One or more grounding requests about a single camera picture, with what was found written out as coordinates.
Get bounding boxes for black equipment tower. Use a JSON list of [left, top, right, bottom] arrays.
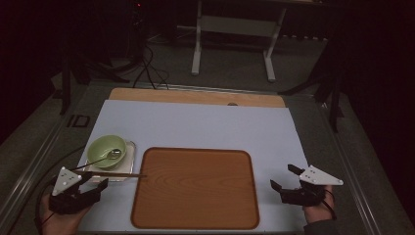
[[129, 0, 149, 62]]

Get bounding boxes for hand-held gripper cable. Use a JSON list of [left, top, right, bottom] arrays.
[[321, 188, 338, 220], [33, 145, 87, 234]]

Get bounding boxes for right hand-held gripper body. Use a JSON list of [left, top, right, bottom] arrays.
[[279, 164, 345, 208]]

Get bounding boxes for right hand-held gripper cable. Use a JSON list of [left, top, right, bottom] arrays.
[[321, 188, 338, 220]]

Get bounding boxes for person's right hand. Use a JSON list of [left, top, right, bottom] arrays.
[[302, 185, 337, 225]]

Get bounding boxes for pale grey table mat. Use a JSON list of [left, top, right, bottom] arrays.
[[50, 99, 309, 233]]

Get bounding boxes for aluminium rail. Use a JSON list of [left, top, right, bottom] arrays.
[[317, 101, 384, 235], [0, 107, 89, 231]]

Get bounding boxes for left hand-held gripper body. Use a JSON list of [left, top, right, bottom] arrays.
[[48, 165, 103, 215]]

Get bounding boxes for metal spoon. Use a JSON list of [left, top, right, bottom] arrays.
[[69, 148, 122, 172]]

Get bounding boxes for green bowl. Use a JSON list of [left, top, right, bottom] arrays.
[[86, 134, 127, 171]]

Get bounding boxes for black metal stand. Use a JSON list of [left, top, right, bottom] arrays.
[[278, 42, 346, 133], [58, 53, 131, 116]]

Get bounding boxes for person's left hand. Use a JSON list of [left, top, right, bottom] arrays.
[[40, 192, 93, 235]]

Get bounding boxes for black floor cables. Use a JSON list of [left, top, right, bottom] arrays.
[[131, 45, 170, 90]]

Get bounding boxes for brown wooden tray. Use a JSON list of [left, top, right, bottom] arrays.
[[130, 146, 261, 230]]

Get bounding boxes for white metal desk frame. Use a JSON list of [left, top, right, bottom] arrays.
[[191, 0, 288, 83]]

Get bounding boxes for left hand-held gripper cable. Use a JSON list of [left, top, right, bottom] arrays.
[[33, 145, 87, 234]]

